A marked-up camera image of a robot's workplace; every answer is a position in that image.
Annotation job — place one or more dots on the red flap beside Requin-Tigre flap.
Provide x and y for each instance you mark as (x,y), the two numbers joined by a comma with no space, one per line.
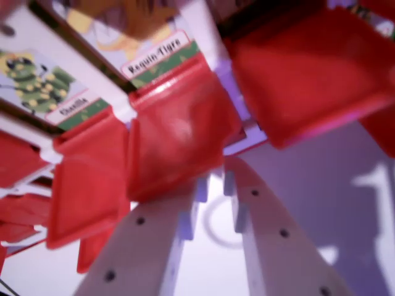
(302,80)

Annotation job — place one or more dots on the red flap below Chenille card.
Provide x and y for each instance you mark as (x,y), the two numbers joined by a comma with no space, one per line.
(86,185)

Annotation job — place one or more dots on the Chenille picture card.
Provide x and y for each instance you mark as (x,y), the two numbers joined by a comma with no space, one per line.
(34,83)

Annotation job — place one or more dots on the Requin-Tigre picture card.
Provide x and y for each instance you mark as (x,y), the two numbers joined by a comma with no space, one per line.
(154,58)

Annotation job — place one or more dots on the red and white game board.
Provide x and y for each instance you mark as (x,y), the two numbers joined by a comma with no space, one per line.
(102,92)

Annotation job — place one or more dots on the red flap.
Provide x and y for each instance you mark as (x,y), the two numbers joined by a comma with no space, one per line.
(302,80)
(86,185)
(176,129)

